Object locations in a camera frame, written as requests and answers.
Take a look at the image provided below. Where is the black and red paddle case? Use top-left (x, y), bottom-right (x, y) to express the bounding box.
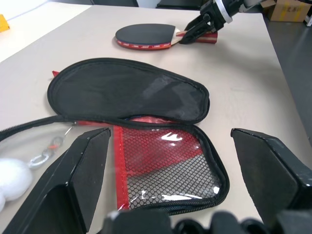
top-left (0, 57), bottom-right (231, 216)

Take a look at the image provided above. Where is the brown cardboard box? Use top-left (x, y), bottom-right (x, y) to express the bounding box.
top-left (264, 0), bottom-right (312, 22)

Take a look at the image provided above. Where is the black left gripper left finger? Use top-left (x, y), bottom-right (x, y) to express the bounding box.
top-left (0, 127), bottom-right (112, 234)

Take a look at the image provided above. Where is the yellow cube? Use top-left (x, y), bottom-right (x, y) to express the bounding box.
top-left (0, 14), bottom-right (11, 33)

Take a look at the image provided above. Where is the black and red table tennis paddle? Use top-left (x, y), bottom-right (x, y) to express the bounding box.
top-left (113, 23), bottom-right (218, 52)

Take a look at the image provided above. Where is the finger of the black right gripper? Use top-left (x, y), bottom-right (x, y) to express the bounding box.
top-left (179, 22), bottom-right (217, 46)
top-left (182, 13), bottom-right (210, 38)

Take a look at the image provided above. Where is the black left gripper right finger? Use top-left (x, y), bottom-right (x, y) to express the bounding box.
top-left (230, 128), bottom-right (312, 234)

